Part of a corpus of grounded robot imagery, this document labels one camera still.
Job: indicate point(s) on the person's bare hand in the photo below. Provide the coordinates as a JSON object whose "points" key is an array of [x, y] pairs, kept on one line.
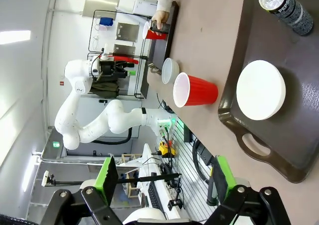
{"points": [[159, 17]]}

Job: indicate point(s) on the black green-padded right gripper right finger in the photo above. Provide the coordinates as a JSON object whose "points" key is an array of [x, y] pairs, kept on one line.
{"points": [[221, 180]]}

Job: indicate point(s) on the black boom pole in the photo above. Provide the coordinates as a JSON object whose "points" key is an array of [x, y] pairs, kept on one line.
{"points": [[149, 178]]}

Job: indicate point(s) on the black keyboard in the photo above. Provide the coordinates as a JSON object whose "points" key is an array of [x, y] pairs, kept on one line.
{"points": [[153, 196]]}

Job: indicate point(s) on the grey slatted panel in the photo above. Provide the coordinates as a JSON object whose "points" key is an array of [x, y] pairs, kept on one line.
{"points": [[187, 185]]}

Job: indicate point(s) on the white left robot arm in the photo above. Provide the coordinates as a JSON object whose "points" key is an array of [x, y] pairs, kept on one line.
{"points": [[74, 110]]}

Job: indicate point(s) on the white box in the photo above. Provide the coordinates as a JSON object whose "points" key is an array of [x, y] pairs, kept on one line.
{"points": [[144, 7]]}

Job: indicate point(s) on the blue object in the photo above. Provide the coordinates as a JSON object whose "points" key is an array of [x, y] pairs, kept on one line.
{"points": [[106, 21]]}

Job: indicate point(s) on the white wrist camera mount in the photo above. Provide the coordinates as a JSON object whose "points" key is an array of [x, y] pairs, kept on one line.
{"points": [[104, 54]]}

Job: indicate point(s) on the white camera on pole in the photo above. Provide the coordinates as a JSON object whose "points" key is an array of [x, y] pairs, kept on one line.
{"points": [[46, 178]]}

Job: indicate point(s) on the large stainless steel panel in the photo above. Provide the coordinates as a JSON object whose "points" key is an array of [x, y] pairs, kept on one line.
{"points": [[99, 4]]}

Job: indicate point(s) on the small stainless steel panel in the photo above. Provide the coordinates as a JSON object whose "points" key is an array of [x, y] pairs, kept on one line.
{"points": [[124, 49], [127, 32]]}

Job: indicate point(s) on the olive green jacket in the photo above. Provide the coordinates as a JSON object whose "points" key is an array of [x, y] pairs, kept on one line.
{"points": [[104, 89]]}

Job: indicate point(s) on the wooden stand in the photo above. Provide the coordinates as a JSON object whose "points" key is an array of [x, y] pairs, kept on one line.
{"points": [[130, 185]]}

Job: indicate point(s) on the dark brown plastic tray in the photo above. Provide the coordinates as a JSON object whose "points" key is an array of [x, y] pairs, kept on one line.
{"points": [[286, 140], [174, 18]]}

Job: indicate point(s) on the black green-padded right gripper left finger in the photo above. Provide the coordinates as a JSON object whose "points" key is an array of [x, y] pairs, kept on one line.
{"points": [[107, 180]]}

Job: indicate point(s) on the green exit sign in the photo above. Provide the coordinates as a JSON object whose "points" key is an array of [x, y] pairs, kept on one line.
{"points": [[56, 144]]}

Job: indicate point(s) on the yellow black tool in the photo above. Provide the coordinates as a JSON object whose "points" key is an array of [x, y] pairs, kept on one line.
{"points": [[165, 150]]}

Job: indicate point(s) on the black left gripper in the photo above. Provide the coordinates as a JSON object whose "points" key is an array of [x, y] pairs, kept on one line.
{"points": [[107, 70]]}

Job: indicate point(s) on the ceiling light panel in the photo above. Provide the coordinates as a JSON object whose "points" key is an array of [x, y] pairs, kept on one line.
{"points": [[13, 37]]}

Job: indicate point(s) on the red plastic cup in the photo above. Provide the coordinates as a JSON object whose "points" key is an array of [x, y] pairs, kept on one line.
{"points": [[202, 90], [155, 36]]}

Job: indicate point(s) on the black Pepsi can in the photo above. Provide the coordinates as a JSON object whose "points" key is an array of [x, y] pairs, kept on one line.
{"points": [[163, 29], [286, 11]]}

